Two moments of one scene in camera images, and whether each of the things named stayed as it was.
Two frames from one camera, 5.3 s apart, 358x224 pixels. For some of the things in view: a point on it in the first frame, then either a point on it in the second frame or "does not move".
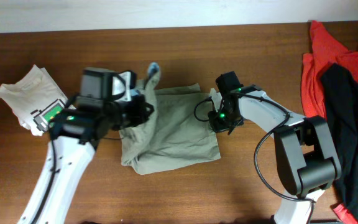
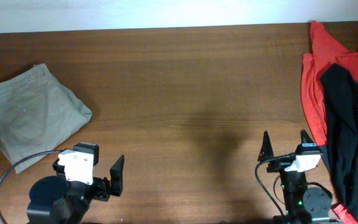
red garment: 325,52 does not move
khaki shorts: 172,137 → 32,113
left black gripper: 138,109 → 105,187
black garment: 352,111 does not move
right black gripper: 217,123 → 281,166
